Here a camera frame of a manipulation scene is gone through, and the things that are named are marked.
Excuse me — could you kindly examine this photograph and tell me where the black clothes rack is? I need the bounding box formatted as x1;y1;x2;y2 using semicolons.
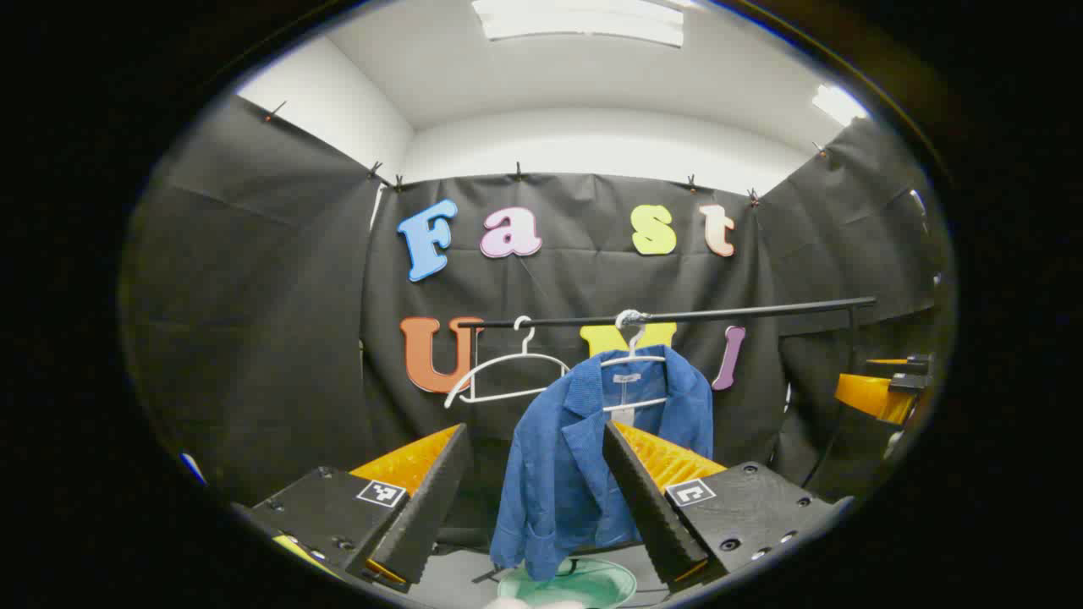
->
457;297;877;407

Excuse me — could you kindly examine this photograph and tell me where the blue corduroy jacket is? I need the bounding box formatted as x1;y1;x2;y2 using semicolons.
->
491;345;714;583

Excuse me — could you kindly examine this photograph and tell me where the long ceiling light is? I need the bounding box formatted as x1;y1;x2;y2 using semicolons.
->
471;0;684;48

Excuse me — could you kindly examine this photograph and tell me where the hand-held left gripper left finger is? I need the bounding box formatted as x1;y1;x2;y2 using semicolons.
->
233;423;473;593

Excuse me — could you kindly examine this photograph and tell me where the small ceiling light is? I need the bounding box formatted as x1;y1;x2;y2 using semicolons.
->
812;83;870;128

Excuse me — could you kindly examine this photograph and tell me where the mint green laundry hamper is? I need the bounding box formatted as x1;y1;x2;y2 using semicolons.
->
497;557;637;609

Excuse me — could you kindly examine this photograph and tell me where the black backdrop cloth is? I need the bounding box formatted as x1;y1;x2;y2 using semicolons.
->
123;95;953;508

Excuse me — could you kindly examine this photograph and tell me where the white hanger with jacket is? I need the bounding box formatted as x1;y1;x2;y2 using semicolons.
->
599;310;669;415

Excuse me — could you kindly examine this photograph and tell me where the empty white hanger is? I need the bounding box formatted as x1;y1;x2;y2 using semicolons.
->
444;315;572;409

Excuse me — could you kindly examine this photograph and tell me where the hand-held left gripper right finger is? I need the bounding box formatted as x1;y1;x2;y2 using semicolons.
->
602;420;855;593

